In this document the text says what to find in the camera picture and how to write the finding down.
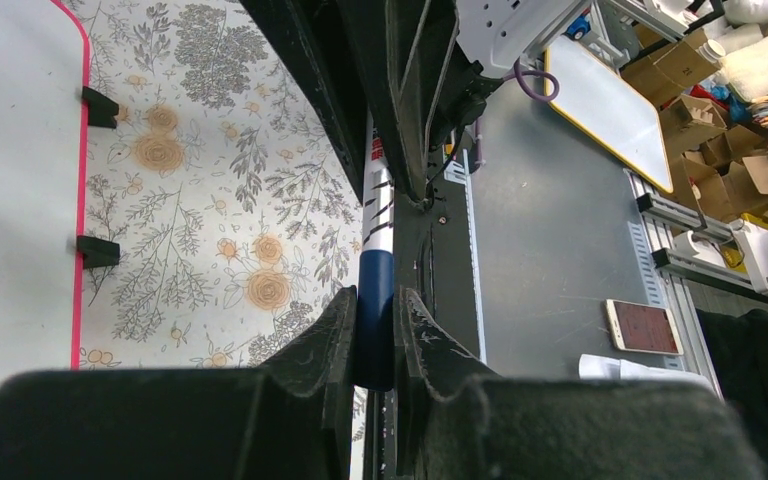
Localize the smartphone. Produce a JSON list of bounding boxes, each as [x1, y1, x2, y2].
[[604, 299, 684, 356]]

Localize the black whiteboard foot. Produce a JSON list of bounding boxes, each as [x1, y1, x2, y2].
[[81, 86, 120, 130], [76, 235, 121, 270]]

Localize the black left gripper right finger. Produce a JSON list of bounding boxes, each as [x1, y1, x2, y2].
[[393, 288, 767, 479]]

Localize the yellow framed whiteboard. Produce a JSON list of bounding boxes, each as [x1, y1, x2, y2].
[[544, 36, 673, 193]]

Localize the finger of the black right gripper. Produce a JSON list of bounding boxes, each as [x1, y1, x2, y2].
[[242, 0, 458, 202]]

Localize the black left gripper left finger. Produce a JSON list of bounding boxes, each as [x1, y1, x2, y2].
[[0, 287, 357, 479]]

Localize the floral tablecloth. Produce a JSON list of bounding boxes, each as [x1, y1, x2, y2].
[[68, 1, 361, 370]]

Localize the pink framed whiteboard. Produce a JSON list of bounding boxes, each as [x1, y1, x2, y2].
[[0, 1, 90, 385]]

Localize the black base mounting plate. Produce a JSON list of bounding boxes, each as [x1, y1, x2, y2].
[[357, 132, 485, 480]]

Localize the whiteboard marker pen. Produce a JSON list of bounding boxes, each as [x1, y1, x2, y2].
[[353, 115, 395, 392]]

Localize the cardboard boxes pile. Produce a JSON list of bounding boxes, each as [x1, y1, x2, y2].
[[621, 30, 768, 222]]

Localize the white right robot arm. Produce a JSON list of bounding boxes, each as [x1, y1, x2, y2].
[[244, 0, 586, 202]]

